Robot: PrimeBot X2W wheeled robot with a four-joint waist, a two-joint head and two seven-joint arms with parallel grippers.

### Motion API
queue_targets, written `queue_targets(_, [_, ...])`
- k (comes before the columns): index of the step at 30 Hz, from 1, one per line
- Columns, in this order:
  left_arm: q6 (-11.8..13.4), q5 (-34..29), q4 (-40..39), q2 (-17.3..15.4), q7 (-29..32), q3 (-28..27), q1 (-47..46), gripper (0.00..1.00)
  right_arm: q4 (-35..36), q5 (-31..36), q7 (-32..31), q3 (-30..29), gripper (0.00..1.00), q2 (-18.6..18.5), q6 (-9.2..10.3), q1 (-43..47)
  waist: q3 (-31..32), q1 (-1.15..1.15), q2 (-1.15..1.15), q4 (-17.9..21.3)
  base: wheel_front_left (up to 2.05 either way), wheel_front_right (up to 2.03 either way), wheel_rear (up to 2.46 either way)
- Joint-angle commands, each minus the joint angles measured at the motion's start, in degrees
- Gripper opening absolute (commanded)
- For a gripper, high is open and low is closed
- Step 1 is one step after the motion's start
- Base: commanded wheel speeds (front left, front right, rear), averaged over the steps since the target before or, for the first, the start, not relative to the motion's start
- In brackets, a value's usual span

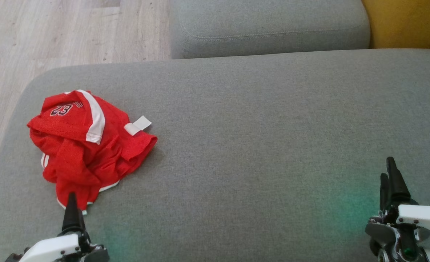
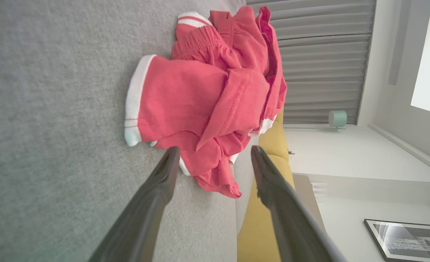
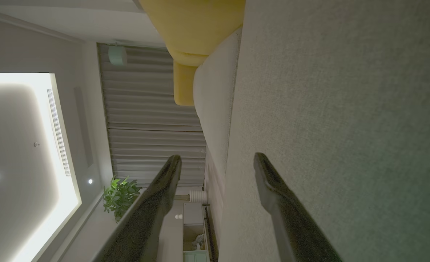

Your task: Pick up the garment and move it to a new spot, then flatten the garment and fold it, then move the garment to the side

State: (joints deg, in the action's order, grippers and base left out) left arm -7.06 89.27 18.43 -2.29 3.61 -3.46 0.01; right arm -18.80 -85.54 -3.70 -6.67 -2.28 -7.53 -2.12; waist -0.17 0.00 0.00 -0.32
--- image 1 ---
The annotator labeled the yellow sofa with grey cushions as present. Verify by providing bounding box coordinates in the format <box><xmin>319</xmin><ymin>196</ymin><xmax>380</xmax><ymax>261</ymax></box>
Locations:
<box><xmin>362</xmin><ymin>0</ymin><xmax>430</xmax><ymax>51</ymax></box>

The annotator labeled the small grey sofa seat cushion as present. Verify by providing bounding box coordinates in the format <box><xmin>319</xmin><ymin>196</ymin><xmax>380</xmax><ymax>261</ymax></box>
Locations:
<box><xmin>169</xmin><ymin>0</ymin><xmax>371</xmax><ymax>60</ymax></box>

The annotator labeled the large grey sofa seat cushion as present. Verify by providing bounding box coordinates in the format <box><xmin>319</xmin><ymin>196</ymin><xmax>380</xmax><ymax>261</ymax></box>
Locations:
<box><xmin>0</xmin><ymin>49</ymin><xmax>430</xmax><ymax>262</ymax></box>

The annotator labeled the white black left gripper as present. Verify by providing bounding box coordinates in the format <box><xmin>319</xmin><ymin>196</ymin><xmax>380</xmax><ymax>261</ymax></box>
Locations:
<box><xmin>19</xmin><ymin>192</ymin><xmax>110</xmax><ymax>262</ymax></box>

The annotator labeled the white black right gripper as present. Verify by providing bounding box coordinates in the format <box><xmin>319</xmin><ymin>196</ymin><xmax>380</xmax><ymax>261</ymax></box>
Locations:
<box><xmin>365</xmin><ymin>156</ymin><xmax>430</xmax><ymax>262</ymax></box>

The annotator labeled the red shorts white waistband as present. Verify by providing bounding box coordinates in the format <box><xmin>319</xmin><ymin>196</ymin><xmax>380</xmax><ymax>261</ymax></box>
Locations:
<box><xmin>27</xmin><ymin>90</ymin><xmax>107</xmax><ymax>145</ymax></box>

